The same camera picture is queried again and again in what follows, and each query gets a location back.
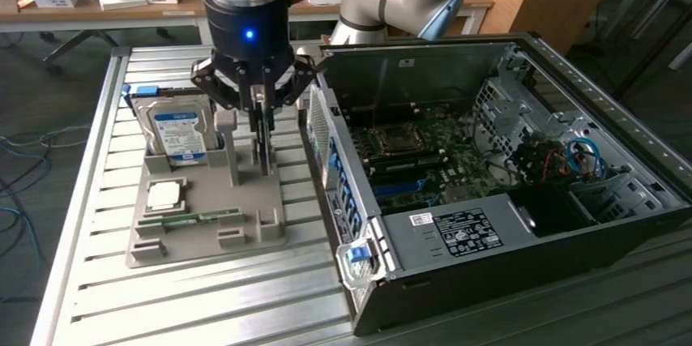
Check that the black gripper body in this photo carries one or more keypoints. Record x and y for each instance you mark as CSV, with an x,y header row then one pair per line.
x,y
248,38

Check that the black graphics card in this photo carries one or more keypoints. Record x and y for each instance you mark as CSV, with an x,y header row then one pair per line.
x,y
264,151

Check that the CPU socket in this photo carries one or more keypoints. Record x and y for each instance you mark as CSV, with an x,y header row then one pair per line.
x,y
400,139

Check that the grey parts rack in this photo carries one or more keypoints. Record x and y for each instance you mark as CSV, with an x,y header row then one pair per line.
x,y
216,196

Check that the black installed RAM stick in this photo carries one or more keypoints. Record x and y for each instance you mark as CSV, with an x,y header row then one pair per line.
x,y
405,161

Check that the wooden desk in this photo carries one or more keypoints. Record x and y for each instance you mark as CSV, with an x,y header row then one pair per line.
x,y
81,14

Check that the silver CPU chip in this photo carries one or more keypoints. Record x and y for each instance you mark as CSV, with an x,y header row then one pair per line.
x,y
164,197

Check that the green RAM stick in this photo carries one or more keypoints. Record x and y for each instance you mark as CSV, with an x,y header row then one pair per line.
x,y
184,219

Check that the green motherboard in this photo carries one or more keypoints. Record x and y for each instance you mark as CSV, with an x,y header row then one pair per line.
x,y
459,151

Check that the grey chipset heatsink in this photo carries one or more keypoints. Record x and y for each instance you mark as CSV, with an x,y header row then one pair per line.
x,y
459,195

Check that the blue case latch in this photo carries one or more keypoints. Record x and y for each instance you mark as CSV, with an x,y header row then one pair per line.
x,y
359,253

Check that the grey power supply unit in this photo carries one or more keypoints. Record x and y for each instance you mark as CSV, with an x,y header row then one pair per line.
x,y
421,236

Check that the black open PC case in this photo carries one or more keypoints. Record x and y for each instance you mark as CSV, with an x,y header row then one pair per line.
x,y
487,281

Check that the hard disk with blue bracket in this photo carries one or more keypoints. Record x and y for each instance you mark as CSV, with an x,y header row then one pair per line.
x,y
172,127

